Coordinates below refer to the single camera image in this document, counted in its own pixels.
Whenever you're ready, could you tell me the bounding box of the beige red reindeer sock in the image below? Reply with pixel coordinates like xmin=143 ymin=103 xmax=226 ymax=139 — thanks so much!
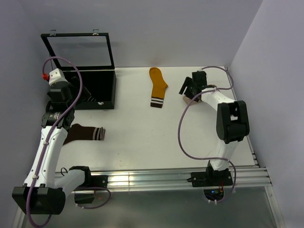
xmin=182 ymin=85 xmax=217 ymax=104

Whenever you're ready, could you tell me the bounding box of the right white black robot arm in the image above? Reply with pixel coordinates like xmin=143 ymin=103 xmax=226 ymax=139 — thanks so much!
xmin=179 ymin=70 xmax=250 ymax=187

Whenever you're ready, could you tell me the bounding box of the black glass-lid display box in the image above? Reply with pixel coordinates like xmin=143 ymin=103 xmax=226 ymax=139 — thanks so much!
xmin=41 ymin=31 xmax=116 ymax=110

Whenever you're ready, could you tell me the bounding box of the black white striped ankle sock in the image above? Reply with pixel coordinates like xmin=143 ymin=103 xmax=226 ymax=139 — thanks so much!
xmin=86 ymin=96 xmax=97 ymax=102

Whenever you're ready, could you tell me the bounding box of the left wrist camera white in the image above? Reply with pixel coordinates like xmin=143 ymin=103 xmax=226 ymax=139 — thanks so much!
xmin=42 ymin=68 xmax=67 ymax=86

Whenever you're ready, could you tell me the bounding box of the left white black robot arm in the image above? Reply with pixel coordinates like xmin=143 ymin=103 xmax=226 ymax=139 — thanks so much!
xmin=12 ymin=76 xmax=107 ymax=215

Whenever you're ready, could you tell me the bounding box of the brown pink striped sock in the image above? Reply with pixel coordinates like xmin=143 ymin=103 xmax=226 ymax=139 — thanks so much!
xmin=63 ymin=123 xmax=106 ymax=145

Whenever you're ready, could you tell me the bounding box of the mustard yellow striped sock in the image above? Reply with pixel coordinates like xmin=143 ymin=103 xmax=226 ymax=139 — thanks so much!
xmin=149 ymin=67 xmax=168 ymax=108

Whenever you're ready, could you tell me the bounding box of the aluminium mounting rail frame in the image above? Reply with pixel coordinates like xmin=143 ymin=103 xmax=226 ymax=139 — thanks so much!
xmin=11 ymin=67 xmax=285 ymax=228

